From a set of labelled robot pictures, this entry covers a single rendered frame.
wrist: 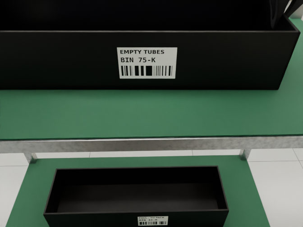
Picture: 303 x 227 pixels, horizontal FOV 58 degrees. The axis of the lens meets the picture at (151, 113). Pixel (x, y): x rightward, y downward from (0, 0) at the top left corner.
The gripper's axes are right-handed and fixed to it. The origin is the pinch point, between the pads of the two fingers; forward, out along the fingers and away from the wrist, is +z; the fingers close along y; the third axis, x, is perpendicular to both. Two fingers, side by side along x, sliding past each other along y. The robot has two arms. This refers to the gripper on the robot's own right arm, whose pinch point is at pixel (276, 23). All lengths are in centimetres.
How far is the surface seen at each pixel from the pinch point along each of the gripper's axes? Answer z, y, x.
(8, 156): 104, 106, -51
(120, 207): 67, 34, 0
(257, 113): 8.7, 5.3, 14.7
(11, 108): 8.3, 46.1, 13.4
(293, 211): 105, -45, -17
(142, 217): 60, 26, 7
